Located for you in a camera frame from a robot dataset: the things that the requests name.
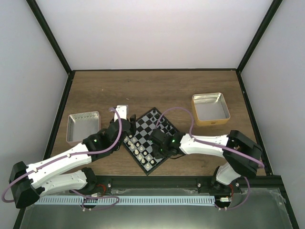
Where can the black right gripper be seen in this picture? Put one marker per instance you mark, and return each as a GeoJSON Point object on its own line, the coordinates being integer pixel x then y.
{"type": "Point", "coordinates": [157, 154]}

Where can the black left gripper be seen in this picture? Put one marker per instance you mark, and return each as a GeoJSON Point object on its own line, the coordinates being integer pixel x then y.
{"type": "Point", "coordinates": [133, 130]}

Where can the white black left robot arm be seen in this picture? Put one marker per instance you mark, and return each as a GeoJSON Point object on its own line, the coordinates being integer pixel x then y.
{"type": "Point", "coordinates": [28, 183]}

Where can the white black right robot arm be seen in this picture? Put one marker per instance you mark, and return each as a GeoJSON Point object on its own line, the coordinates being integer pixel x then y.
{"type": "Point", "coordinates": [242, 155]}

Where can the black white chess board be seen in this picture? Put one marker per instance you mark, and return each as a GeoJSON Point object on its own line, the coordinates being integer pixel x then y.
{"type": "Point", "coordinates": [144, 128]}

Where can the silver pink tin lid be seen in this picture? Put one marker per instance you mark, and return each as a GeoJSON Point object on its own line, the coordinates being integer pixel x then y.
{"type": "Point", "coordinates": [82, 125]}

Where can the gold metal tin box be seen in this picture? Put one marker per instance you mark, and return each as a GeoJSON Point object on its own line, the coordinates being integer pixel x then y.
{"type": "Point", "coordinates": [210, 109]}

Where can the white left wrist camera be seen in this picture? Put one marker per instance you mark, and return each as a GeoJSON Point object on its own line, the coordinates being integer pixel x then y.
{"type": "Point", "coordinates": [121, 112]}

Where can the black aluminium frame rail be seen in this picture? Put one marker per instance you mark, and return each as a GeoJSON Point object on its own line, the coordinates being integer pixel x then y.
{"type": "Point", "coordinates": [203, 184]}

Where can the light blue cable duct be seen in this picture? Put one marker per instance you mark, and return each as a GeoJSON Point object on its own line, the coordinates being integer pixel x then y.
{"type": "Point", "coordinates": [130, 201]}

